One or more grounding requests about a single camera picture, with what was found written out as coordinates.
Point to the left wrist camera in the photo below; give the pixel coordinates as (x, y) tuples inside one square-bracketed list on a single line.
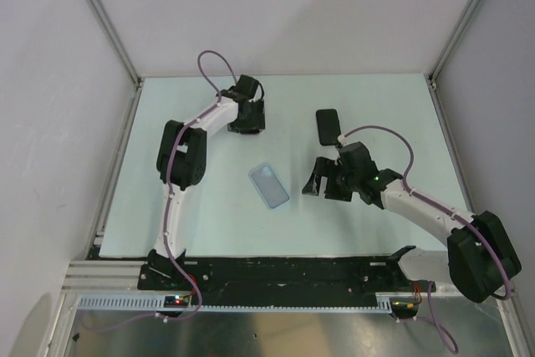
[(249, 88)]

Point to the right aluminium frame post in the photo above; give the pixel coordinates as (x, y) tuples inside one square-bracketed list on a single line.
[(468, 14)]

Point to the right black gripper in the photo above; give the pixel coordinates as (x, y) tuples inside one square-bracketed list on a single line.
[(323, 166)]

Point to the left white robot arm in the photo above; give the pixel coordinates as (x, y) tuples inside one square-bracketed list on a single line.
[(181, 162)]

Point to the black phone case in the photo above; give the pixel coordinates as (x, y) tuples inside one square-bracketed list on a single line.
[(317, 123)]

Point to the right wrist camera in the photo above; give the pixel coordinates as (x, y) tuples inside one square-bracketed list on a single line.
[(352, 155)]

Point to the aluminium front rail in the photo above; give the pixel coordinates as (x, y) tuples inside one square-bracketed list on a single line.
[(104, 277)]

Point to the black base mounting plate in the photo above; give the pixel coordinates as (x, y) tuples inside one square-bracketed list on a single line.
[(338, 295)]

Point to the dark phone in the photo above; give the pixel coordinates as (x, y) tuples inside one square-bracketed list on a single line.
[(243, 130)]

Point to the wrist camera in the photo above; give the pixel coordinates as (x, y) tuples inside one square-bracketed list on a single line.
[(249, 88), (352, 155)]

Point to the left aluminium frame post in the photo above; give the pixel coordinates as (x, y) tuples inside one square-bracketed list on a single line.
[(103, 19)]

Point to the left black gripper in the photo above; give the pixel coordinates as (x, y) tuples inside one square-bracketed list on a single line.
[(259, 114)]

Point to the aluminium frame post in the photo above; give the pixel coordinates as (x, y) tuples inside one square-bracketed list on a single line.
[(468, 14), (103, 19)]

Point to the light blue phone case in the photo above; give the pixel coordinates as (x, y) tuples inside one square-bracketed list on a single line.
[(268, 186)]

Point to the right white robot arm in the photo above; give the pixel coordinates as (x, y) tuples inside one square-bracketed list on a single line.
[(481, 260)]

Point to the white slotted cable duct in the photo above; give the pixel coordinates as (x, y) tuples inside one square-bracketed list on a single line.
[(169, 303)]

